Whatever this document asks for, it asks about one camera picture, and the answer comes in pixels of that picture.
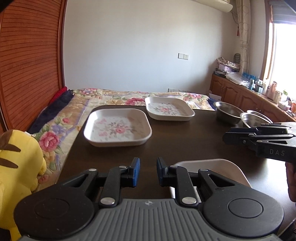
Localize large steel bowl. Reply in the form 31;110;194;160
240;113;273;128

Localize shallow steel bowl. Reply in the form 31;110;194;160
246;110;273;123

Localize floral white square plate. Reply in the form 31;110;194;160
83;108;152;147
169;158;253;200
145;96;195;121

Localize deep steel bowl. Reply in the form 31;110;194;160
214;101;244;125

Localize person right hand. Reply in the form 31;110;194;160
285;162;296;202

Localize wooden window cabinet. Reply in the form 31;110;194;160
209;75;295;123

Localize pink bottle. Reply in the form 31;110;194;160
267;81;277;99

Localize white paper bag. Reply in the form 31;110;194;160
209;93;222;101

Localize floral bed quilt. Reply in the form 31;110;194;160
31;88;214;190

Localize stack of fabrics and boxes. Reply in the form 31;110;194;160
213;57;240;78

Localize red and navy folded clothes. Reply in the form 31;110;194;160
27;87;74;134

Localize yellow plush toy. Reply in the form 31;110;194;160
1;130;47;240

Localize grey roller blind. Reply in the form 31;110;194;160
268;1;295;24

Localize patterned beige curtain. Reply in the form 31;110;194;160
236;0;251;74

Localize wooden louvered wardrobe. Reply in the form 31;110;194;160
1;1;67;132

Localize white wall switch plate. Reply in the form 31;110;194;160
178;53;189;60

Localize wall air conditioner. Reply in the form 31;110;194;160
194;0;233;13

